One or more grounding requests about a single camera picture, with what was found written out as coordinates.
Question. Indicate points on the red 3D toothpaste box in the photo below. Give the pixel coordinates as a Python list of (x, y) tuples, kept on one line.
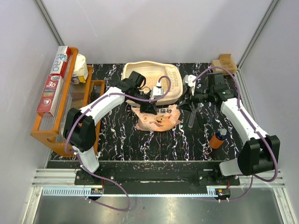
[(50, 95)]

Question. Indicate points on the black marble pattern mat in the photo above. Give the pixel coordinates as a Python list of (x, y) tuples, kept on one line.
[(119, 140)]

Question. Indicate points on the pink cat litter bag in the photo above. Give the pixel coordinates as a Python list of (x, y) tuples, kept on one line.
[(165, 120)]

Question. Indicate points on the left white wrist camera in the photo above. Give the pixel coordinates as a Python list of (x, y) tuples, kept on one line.
[(156, 94)]

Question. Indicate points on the aluminium rail frame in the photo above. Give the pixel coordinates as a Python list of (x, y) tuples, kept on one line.
[(56, 199)]

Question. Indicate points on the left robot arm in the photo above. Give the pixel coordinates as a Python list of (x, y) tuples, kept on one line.
[(80, 125)]

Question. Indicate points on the orange wooden tray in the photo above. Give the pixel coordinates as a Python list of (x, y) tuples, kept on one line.
[(48, 129)]

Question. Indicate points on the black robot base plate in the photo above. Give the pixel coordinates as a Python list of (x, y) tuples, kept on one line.
[(202, 173)]

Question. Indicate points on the red white toothpaste box upper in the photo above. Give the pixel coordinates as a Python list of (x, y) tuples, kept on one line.
[(61, 61)]

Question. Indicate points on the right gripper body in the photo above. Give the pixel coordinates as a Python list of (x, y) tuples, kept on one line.
[(200, 96)]

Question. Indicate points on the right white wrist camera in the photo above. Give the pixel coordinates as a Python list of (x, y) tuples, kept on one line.
[(190, 82)]

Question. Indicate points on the brown cardboard box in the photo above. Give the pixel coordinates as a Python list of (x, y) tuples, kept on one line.
[(225, 61)]

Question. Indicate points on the cream plastic litter box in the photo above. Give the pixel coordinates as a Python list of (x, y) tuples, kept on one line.
[(152, 71)]

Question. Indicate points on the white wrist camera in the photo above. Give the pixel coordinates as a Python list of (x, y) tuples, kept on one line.
[(190, 82), (156, 94)]

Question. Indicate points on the orange bottle with white cap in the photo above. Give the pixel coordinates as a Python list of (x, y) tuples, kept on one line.
[(218, 138)]

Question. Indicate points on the clear plastic scoop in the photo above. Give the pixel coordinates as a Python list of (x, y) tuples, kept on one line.
[(195, 114)]

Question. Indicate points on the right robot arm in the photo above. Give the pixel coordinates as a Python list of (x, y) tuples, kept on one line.
[(260, 151)]

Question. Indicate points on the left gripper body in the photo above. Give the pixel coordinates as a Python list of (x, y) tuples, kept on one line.
[(140, 94)]

